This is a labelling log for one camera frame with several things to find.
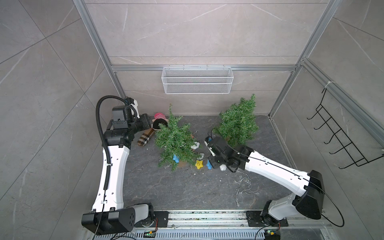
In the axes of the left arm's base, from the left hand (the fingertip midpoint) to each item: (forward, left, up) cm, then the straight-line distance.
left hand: (147, 116), depth 71 cm
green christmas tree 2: (+3, -47, -11) cm, 49 cm away
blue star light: (-14, -12, -17) cm, 26 cm away
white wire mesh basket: (+39, -25, -6) cm, 47 cm away
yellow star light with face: (-10, -25, -33) cm, 43 cm away
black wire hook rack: (-11, -89, -5) cm, 89 cm away
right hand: (-13, -33, -19) cm, 40 cm away
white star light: (-9, -26, -25) cm, 38 cm away
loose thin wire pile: (-22, -51, -36) cm, 66 cm away
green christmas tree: (-10, -12, -8) cm, 18 cm away
